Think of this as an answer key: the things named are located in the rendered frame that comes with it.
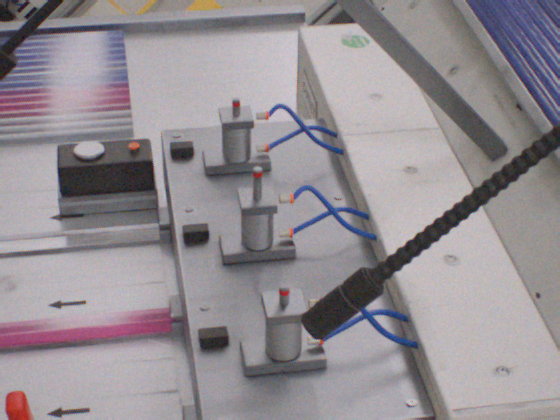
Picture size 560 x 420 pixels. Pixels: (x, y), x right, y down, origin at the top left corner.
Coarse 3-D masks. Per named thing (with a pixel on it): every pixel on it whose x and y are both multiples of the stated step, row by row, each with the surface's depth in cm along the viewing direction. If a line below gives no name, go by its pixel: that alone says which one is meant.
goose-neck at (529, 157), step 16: (544, 144) 54; (512, 160) 55; (528, 160) 55; (496, 176) 55; (512, 176) 55; (480, 192) 56; (496, 192) 55; (464, 208) 56; (432, 224) 57; (448, 224) 56; (416, 240) 57; (432, 240) 57; (400, 256) 57; (416, 256) 57; (384, 272) 57
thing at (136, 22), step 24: (0, 24) 116; (48, 24) 116; (72, 24) 116; (96, 24) 116; (120, 24) 117; (144, 24) 117; (168, 24) 118; (192, 24) 118; (216, 24) 118; (240, 24) 119
